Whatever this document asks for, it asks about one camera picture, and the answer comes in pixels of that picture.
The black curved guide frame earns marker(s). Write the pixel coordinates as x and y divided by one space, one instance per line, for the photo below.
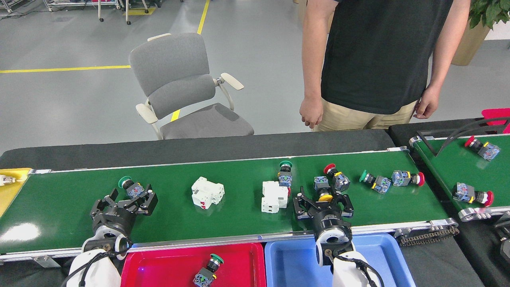
427 144

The person's left forearm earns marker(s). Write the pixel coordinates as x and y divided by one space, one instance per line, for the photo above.
442 52

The white light bulb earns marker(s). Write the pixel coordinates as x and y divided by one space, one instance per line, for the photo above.
4 180

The red plastic tray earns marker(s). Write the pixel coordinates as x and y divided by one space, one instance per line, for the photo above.
159 271

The yellow bin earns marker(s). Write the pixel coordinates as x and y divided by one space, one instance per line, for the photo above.
8 195

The person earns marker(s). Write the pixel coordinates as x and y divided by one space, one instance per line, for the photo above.
378 59

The person's right hand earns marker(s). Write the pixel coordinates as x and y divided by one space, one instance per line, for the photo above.
311 111

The grey office chair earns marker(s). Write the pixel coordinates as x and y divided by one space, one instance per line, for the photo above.
171 63

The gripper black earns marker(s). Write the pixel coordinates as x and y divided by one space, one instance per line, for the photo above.
330 219
115 219

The red plastic bin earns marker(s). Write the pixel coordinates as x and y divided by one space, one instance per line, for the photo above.
496 113

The person's right forearm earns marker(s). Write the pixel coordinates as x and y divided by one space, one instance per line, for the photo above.
314 59

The metal shelf rack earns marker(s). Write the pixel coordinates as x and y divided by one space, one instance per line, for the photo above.
79 4

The white wheeled stand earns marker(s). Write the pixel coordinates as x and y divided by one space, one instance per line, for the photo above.
127 14

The green conveyor belt with guide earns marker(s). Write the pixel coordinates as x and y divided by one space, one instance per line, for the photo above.
446 167

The white circuit breaker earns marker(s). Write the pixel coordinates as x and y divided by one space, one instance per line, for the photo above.
275 197
207 193

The person's left hand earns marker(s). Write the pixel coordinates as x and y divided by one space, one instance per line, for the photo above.
428 103

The black cloth under guide conveyor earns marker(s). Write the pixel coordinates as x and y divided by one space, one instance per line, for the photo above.
402 131

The blue plastic tray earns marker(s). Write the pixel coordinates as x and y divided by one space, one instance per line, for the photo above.
295 267

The potted green plant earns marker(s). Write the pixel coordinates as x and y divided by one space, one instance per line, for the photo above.
468 48

